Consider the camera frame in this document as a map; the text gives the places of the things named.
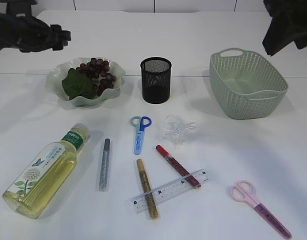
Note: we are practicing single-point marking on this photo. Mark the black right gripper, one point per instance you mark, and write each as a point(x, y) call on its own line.
point(31, 34)

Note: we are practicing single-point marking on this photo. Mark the black mesh pen holder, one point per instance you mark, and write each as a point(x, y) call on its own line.
point(156, 79)

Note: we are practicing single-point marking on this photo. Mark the yellow tea bottle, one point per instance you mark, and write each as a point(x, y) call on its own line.
point(30, 193)

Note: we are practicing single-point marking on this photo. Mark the clear plastic ruler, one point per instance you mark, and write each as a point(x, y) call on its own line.
point(166, 192)

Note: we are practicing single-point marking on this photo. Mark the green woven plastic basket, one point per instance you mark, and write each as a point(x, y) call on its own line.
point(246, 86)

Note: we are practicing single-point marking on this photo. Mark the gold glitter pen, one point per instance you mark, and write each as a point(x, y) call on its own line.
point(152, 209)

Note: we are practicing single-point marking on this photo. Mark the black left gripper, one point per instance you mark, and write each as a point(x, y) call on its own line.
point(288, 24)

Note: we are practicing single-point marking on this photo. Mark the blue capped scissors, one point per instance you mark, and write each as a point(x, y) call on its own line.
point(140, 123)

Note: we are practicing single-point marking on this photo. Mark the purple grape bunch with leaves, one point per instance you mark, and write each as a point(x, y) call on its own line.
point(89, 80)

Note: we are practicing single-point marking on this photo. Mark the green wavy glass plate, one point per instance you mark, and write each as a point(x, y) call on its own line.
point(54, 78)

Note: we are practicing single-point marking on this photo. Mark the red glitter pen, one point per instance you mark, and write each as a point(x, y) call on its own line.
point(178, 167)

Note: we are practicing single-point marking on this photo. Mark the pink capped scissors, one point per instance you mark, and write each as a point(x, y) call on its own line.
point(245, 192)

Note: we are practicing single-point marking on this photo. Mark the silver glitter pen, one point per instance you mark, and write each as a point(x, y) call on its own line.
point(104, 170)

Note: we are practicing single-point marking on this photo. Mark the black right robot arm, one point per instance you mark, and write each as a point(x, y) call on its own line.
point(17, 8)

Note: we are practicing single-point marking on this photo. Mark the clear plastic sheet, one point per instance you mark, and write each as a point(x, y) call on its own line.
point(176, 130)

